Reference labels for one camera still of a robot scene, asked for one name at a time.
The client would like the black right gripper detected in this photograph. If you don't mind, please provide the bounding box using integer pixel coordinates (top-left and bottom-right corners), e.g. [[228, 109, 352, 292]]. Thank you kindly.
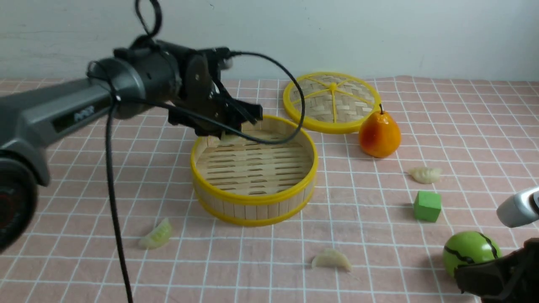
[[454, 238, 539, 303]]

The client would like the orange toy pear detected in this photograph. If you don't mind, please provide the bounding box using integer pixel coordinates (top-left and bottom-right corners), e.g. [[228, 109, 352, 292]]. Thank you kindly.
[[358, 104, 402, 159]]

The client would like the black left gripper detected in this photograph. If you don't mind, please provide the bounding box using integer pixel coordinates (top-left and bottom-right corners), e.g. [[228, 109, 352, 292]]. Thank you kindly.
[[168, 47, 263, 132]]

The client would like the green cube block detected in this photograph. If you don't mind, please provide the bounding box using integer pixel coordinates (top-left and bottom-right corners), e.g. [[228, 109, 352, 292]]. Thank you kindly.
[[413, 190, 442, 223]]

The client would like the green toy watermelon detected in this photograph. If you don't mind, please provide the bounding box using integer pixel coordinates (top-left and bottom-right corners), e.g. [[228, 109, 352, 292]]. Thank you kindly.
[[442, 231, 504, 278]]

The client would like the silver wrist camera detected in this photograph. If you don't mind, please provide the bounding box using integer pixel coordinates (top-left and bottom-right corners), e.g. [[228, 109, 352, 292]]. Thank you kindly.
[[496, 187, 539, 228]]

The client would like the white dumpling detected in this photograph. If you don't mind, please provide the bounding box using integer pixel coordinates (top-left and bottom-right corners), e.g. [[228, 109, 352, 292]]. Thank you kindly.
[[408, 167, 443, 184], [311, 249, 353, 272]]

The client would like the pale green dumpling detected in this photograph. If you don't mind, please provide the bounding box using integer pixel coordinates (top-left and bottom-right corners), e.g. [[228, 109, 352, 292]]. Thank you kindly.
[[220, 133, 241, 144], [138, 218, 173, 250]]

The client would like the woven bamboo steamer lid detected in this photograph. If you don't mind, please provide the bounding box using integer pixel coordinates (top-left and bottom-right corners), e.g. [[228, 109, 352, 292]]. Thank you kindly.
[[282, 72, 382, 134]]

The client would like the bamboo steamer tray yellow rim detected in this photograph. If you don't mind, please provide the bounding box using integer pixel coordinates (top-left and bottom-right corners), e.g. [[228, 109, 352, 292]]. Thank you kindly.
[[190, 130, 318, 226]]

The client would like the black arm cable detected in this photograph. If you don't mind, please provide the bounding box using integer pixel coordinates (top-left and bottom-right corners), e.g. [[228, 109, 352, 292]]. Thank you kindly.
[[86, 0, 306, 303]]

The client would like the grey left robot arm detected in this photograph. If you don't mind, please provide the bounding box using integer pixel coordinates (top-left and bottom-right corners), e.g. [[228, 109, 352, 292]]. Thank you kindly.
[[0, 37, 263, 251]]

